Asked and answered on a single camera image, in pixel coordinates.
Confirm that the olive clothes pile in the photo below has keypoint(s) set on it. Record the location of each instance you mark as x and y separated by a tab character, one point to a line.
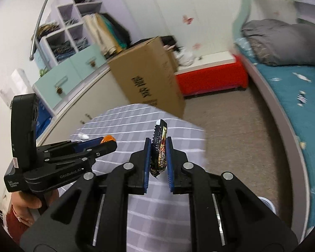
48	29

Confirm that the red bench with white top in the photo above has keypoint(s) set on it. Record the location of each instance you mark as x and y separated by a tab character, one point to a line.
210	80

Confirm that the light blue waste bin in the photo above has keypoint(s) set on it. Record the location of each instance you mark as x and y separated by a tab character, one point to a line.
267	202

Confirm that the person's left hand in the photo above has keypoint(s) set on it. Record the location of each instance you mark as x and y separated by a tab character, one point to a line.
25	203

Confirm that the low white cabinet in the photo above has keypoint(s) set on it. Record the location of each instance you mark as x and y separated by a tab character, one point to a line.
94	97

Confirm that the black hanging jacket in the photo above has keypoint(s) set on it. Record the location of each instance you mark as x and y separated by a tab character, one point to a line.
122	30

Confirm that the grey pillow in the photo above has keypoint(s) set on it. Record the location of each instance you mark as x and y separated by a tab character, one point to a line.
278	42

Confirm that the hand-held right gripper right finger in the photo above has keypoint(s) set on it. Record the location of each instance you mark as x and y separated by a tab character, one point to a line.
169	168

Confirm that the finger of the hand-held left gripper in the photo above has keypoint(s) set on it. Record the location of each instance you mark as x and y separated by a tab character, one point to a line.
105	149
86	143

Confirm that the small orange plastic piece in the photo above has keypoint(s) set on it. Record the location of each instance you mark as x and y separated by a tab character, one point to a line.
109	139

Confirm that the white crumpled paper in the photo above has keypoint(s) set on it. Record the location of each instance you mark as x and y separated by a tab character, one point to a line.
83	136

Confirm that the small mint drawer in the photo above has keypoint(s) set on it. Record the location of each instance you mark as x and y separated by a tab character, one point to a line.
88	59

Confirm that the mint green drawer cabinet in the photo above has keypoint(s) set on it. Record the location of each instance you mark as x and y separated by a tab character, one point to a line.
65	10

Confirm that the curved metal handrail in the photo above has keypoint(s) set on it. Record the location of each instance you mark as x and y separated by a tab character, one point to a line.
39	18

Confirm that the large cardboard box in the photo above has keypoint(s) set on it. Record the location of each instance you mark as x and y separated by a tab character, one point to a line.
147	78

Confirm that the black clothes heap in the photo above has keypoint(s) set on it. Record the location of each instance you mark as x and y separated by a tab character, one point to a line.
168	42

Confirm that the teal fish print mattress sheet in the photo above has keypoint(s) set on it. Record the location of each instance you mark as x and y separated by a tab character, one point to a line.
304	110

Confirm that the blue shopping bag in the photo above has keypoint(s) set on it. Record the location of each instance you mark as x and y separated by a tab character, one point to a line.
43	115

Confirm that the folded dark clothes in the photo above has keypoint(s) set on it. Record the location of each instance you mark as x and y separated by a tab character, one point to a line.
63	48

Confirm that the white plastic bag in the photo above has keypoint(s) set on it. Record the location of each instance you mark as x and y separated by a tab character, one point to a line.
185	57

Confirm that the green plant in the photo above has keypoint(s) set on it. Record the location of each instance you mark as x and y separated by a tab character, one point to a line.
43	73

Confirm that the black snack wrapper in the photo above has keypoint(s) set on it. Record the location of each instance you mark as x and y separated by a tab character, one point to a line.
160	152

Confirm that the green hanging jacket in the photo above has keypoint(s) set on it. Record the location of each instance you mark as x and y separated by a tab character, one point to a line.
113	31

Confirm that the white paper bag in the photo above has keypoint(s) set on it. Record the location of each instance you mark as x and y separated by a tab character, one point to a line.
15	84

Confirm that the person's left forearm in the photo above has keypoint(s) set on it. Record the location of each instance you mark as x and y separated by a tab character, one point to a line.
14	228

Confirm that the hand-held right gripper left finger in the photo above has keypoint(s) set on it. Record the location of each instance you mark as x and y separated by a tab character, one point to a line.
147	168

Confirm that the cream hanging jacket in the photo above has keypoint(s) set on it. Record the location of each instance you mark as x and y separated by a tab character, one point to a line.
97	34

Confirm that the large mint drawer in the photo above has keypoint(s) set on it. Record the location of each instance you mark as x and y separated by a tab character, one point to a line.
52	89

